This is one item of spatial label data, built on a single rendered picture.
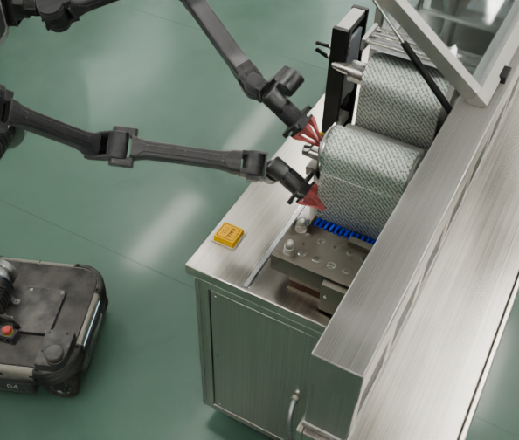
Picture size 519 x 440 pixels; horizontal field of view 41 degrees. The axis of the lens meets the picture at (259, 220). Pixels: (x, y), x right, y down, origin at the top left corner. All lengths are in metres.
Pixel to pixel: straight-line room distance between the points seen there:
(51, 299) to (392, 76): 1.63
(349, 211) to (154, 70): 2.71
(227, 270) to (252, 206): 0.28
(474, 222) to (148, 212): 2.25
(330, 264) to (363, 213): 0.17
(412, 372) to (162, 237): 2.28
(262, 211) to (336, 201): 0.35
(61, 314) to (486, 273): 1.86
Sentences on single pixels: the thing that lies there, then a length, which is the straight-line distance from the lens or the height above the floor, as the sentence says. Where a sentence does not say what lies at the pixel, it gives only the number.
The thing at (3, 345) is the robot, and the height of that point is 0.24.
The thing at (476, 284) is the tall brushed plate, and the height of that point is 1.44.
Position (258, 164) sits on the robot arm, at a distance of 1.96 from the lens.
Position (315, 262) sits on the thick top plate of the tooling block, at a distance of 1.92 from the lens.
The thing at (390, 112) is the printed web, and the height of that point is 1.29.
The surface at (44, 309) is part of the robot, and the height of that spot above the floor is 0.26.
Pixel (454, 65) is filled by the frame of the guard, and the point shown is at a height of 1.72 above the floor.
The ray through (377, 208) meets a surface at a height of 1.15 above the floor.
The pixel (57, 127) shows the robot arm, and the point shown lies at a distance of 1.90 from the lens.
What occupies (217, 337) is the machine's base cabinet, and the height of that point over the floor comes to 0.59.
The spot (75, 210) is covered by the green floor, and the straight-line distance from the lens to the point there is 3.59.
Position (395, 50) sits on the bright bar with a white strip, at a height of 1.45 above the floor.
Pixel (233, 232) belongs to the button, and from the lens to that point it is 2.13.
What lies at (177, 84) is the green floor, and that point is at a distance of 4.35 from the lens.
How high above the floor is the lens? 2.49
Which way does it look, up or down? 46 degrees down
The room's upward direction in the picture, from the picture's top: 2 degrees clockwise
